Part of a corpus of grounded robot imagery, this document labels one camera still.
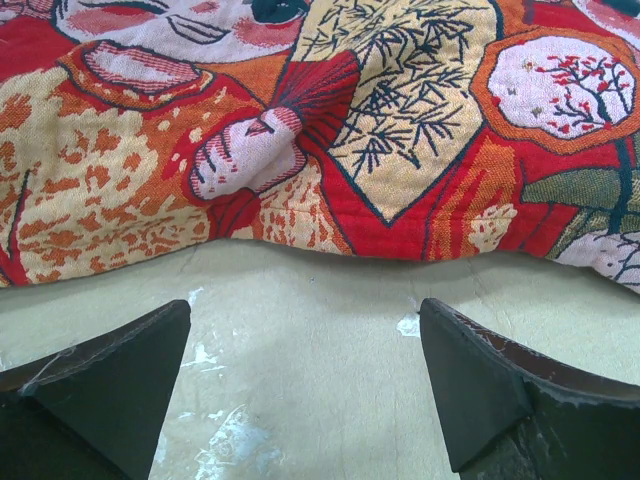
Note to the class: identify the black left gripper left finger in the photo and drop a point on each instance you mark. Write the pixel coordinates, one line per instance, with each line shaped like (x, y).
(94, 410)

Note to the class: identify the red patterned pillowcase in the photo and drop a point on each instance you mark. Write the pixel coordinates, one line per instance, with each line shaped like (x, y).
(419, 130)

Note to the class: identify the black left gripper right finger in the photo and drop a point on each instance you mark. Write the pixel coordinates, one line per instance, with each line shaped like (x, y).
(509, 412)

